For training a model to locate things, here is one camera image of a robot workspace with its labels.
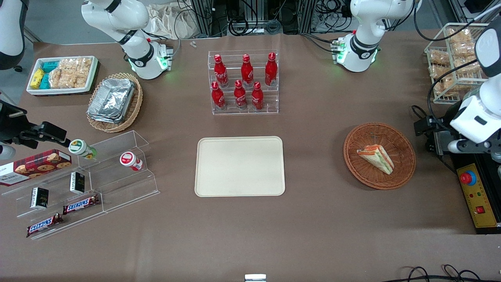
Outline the triangular sandwich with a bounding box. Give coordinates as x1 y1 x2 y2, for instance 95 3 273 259
356 145 395 175

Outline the green lid cup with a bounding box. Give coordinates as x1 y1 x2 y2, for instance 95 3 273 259
68 139 97 160

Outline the red cola bottle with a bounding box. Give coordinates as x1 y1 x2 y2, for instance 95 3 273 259
214 54 229 88
251 81 265 111
241 54 254 88
211 81 226 110
234 80 248 110
265 52 278 87

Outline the stack of foil trays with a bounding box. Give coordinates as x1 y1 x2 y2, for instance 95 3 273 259
87 78 136 124

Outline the brown wicker basket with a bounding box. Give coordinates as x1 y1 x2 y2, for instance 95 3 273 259
343 122 416 191

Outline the clear rice cracker bag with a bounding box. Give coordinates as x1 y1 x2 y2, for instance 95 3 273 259
429 64 454 79
59 58 93 89
49 67 64 89
433 78 464 97
429 50 451 65
452 41 479 58
454 57 483 75
448 29 472 43

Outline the light oval wicker basket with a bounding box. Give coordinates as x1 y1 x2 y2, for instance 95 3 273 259
86 72 143 133

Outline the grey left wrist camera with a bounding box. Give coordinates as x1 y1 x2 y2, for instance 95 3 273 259
447 139 501 155

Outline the white wire basket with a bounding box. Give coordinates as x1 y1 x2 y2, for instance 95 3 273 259
424 22 501 105

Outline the black cable at table edge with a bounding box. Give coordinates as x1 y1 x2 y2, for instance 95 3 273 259
391 264 501 282

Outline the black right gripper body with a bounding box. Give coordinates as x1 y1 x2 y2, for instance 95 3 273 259
0 101 40 149

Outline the white rectangular snack tray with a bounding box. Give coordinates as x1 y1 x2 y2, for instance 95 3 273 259
26 56 99 96

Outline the beige plastic tray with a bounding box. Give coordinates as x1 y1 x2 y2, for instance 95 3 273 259
195 136 286 197

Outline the clear acrylic bottle rack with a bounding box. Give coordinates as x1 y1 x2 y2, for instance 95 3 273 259
207 49 279 116

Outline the small black box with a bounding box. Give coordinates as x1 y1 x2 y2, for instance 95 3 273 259
70 172 86 195
30 187 50 209

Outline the red tartan cookie box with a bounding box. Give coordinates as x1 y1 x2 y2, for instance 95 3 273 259
0 149 72 187

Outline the grey metal box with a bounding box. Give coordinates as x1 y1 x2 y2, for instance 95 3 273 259
432 131 459 156

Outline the beige cloth bag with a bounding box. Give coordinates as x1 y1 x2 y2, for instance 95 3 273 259
146 3 201 40

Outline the black unit with yellow panel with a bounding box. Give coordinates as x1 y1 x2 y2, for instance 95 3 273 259
442 101 501 235

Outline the clear acrylic step shelf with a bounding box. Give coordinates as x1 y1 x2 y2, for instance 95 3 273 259
0 130 160 240

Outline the red lid cup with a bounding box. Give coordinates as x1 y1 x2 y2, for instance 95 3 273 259
119 151 144 172

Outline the yellow snack packet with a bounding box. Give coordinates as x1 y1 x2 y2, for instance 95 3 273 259
30 68 45 89

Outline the snickers bar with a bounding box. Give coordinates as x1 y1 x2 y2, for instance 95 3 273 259
26 213 64 238
62 194 101 215

